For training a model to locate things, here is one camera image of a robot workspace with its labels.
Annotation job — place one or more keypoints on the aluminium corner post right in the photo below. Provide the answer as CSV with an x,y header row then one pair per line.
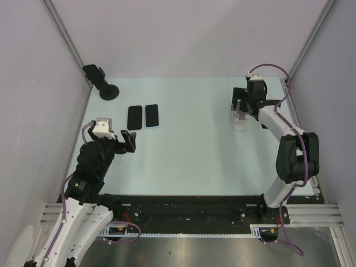
x,y
318,25

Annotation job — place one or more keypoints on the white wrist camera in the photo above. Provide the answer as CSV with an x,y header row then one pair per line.
x,y
253,77
103,128

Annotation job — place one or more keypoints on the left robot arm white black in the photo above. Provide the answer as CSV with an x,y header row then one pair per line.
x,y
84,211

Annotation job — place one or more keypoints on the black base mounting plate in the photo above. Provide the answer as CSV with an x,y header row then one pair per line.
x,y
193,215

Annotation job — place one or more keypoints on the aluminium corner post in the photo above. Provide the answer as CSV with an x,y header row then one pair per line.
x,y
318,25
64,34

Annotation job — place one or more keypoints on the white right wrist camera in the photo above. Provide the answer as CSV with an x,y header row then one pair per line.
x,y
253,77

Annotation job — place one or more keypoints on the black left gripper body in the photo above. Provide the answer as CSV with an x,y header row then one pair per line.
x,y
109,143

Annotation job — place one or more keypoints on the aluminium rail right side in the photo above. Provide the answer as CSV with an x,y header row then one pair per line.
x,y
298,156

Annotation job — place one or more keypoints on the aluminium corner post left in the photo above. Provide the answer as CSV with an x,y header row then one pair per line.
x,y
64,34

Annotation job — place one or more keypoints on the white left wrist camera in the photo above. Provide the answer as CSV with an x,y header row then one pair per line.
x,y
103,128

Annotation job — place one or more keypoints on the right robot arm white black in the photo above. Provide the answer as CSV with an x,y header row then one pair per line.
x,y
279,192

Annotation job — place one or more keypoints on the black round-base phone stand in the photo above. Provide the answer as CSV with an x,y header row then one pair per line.
x,y
107,91

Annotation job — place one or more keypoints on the white phone stand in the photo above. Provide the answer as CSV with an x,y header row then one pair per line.
x,y
239,118

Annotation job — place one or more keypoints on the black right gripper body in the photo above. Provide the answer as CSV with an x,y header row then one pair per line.
x,y
250,99

